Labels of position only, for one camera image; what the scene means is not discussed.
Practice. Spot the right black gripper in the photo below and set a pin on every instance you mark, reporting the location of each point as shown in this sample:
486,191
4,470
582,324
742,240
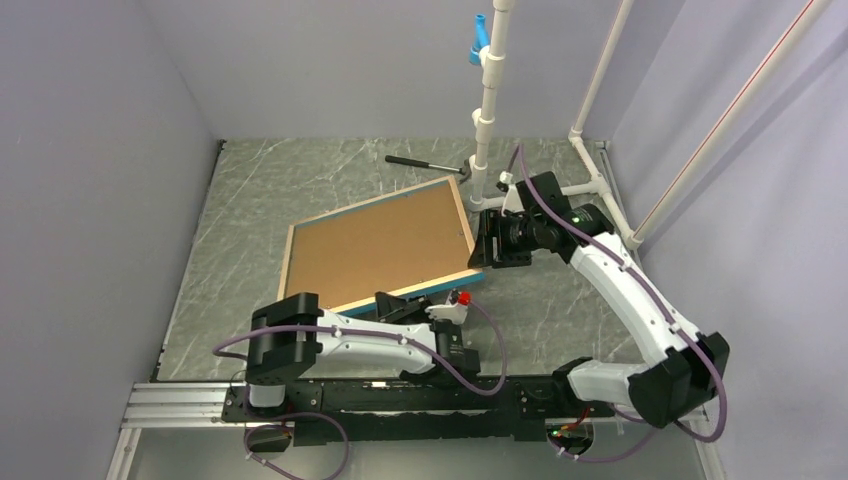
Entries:
482,254

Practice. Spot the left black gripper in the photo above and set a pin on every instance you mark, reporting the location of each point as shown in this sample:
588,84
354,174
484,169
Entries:
397,309

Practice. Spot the brown cardboard backing board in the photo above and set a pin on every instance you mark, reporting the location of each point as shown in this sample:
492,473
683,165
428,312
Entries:
378,245

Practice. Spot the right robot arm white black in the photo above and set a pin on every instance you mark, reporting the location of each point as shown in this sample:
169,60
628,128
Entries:
681,369

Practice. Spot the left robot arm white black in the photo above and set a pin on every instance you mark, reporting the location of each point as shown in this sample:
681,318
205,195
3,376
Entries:
416,337

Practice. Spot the white PVC pipe stand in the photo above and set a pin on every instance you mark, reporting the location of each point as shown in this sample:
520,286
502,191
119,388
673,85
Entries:
483,118

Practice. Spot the blue pipe fitting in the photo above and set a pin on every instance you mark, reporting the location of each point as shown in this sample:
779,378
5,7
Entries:
480,46

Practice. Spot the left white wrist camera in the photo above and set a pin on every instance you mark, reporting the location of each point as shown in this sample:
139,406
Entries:
454,309

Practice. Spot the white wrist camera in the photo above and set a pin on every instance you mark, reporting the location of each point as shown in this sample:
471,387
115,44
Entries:
454,309
512,202

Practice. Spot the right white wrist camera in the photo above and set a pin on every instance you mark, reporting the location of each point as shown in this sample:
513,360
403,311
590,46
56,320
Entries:
512,202

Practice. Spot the black handled hammer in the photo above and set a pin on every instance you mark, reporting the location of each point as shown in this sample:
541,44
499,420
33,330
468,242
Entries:
463,171

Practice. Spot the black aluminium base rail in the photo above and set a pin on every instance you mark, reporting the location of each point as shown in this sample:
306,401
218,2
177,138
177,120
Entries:
371,409

